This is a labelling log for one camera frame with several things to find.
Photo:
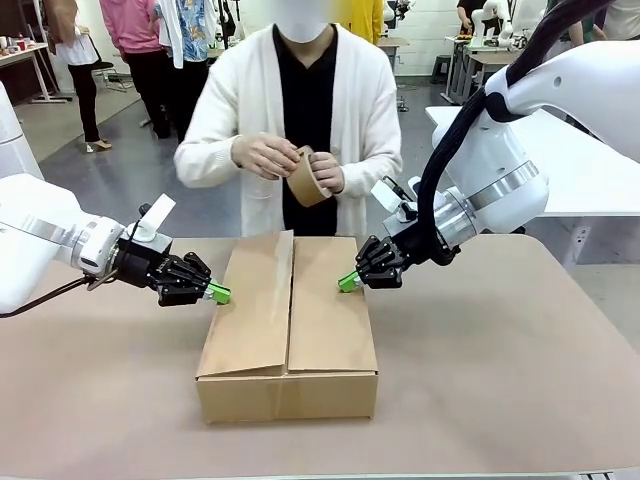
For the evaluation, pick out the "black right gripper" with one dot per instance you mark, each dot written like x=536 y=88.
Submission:
x=417 y=240

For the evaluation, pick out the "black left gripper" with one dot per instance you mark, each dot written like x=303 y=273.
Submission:
x=142 y=270

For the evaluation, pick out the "brown cardboard box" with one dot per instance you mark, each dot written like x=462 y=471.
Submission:
x=325 y=320

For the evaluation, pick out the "brown packing tape roll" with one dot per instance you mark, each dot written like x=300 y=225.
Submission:
x=305 y=187

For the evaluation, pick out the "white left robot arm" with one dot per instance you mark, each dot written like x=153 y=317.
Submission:
x=35 y=235

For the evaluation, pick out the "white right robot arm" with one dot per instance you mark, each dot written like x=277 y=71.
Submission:
x=515 y=165

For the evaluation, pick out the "person's right forearm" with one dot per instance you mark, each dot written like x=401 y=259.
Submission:
x=205 y=160

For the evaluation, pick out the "person's left forearm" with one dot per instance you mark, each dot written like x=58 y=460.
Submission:
x=375 y=167

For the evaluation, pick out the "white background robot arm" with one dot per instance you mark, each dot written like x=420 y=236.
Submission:
x=495 y=22

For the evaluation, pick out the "person's left hand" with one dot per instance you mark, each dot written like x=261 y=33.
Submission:
x=327 y=172

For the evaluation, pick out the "person's right hand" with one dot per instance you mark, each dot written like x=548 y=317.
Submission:
x=262 y=155

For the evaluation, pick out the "person in white cardigan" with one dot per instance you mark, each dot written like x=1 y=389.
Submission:
x=250 y=100

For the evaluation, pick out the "dark plastic stool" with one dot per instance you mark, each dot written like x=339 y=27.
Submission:
x=441 y=67

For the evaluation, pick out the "black office chair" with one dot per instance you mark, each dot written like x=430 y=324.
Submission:
x=112 y=75

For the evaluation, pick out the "grey background workbench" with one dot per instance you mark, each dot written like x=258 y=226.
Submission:
x=475 y=62

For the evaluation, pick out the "white side table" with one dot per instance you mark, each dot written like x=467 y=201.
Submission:
x=590 y=170

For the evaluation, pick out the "bystander in yellow top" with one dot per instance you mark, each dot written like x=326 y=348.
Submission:
x=365 y=17

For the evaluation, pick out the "bystander with beige bag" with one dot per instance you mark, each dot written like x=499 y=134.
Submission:
x=82 y=55

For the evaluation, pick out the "bystander in floral shirt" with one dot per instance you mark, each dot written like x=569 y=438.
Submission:
x=192 y=30

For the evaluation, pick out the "bystander in pink shirt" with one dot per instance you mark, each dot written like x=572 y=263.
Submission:
x=135 y=30

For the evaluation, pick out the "bystander in green top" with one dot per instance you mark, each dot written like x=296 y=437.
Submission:
x=585 y=20

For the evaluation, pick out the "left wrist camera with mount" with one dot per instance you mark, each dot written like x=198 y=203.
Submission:
x=150 y=244

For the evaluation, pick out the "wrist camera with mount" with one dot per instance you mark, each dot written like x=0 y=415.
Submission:
x=385 y=195
x=150 y=244

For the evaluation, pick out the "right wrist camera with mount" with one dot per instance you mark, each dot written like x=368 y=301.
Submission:
x=385 y=195

